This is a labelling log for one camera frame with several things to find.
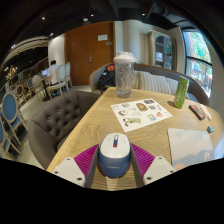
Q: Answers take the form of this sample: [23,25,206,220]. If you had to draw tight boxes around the white and blue computer mouse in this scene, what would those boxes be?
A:
[98,132,132,179]

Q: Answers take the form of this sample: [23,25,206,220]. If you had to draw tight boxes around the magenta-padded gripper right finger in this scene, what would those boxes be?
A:
[129,143,177,188]

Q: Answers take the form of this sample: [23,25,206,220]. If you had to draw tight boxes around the white dining chairs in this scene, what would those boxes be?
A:
[32,61,73,100]

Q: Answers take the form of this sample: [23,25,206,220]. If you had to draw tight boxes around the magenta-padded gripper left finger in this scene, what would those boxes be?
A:
[51,143,100,189]

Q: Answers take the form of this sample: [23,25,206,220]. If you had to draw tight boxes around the green drink bottle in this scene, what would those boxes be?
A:
[173,76,190,110]

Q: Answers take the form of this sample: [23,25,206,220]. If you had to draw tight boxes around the black and orange backpack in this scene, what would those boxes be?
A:
[96,64,117,94]

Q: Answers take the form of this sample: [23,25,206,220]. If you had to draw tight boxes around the person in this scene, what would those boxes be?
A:
[45,59,61,96]

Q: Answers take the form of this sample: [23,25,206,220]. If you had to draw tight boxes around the glass-door cabinet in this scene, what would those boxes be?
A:
[148,30,178,71]

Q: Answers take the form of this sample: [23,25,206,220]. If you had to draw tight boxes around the grey tufted armchair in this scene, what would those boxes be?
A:
[27,90,102,170]

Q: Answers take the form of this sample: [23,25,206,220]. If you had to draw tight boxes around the clear shaker bottle white lid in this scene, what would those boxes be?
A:
[112,51,138,99]

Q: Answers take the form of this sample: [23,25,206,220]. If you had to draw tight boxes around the black-framed window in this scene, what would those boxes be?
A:
[182,29,214,98]

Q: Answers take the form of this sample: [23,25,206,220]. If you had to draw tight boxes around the pale grey mouse pad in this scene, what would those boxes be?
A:
[167,127,215,168]

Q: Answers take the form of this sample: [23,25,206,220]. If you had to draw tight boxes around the grey curved sofa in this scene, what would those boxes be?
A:
[88,62,211,108]

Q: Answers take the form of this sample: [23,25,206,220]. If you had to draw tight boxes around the brown wooden door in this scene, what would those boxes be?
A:
[65,21,116,87]

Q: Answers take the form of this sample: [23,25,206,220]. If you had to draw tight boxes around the white sticker sheet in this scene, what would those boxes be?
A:
[110,98,174,133]

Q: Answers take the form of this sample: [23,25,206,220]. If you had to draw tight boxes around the black box with red print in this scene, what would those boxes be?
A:
[188,104,207,121]

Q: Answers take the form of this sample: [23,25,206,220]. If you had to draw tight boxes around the blue-backed chairs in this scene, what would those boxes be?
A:
[0,77,34,158]

